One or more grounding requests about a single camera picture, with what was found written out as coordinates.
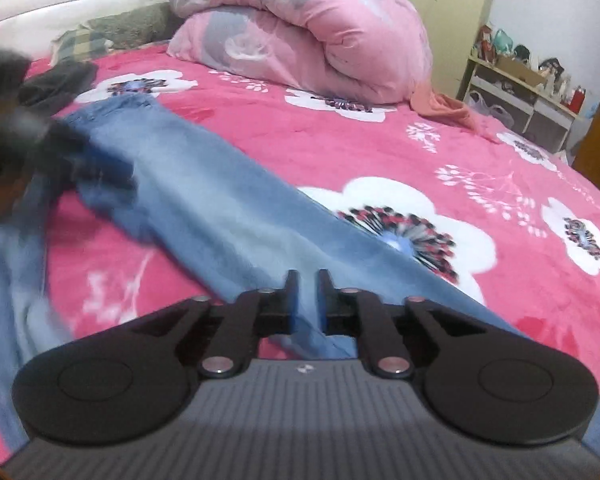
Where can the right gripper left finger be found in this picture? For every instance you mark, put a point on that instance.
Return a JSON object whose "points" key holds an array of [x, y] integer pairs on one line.
{"points": [[239, 327]]}

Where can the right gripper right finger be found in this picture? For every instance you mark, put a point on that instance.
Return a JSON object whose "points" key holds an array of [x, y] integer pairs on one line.
{"points": [[361, 315]]}

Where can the blue denim jeans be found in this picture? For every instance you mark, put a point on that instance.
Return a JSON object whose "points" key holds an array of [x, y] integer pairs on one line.
{"points": [[206, 217]]}

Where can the pink floral bed blanket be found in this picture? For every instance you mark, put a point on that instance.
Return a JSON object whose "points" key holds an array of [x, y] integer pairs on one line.
{"points": [[526, 227]]}

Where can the orange cloth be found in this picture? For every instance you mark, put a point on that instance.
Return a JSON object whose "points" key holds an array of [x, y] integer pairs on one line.
{"points": [[441, 108]]}

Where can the cluttered white shelf desk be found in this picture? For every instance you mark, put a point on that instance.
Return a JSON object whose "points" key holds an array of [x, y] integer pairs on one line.
{"points": [[529, 111]]}

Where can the pink grey folded duvet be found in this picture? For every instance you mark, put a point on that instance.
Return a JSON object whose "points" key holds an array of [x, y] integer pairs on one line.
{"points": [[370, 51]]}

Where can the cardboard box on desk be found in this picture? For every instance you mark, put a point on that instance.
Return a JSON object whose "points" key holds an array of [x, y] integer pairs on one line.
{"points": [[519, 70]]}

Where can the red bottle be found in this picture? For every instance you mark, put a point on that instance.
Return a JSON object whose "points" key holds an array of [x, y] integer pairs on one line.
{"points": [[576, 99]]}

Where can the black crumpled garment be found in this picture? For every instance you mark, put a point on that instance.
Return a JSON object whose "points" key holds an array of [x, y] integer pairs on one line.
{"points": [[51, 92]]}

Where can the green floral pillow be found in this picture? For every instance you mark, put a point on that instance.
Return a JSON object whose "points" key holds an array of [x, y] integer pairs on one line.
{"points": [[133, 29]]}

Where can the pale yellow wardrobe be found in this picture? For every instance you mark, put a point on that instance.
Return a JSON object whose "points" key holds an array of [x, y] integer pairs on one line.
{"points": [[452, 27]]}

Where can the plaid pillow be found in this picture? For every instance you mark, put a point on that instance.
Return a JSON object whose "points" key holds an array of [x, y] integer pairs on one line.
{"points": [[80, 44]]}

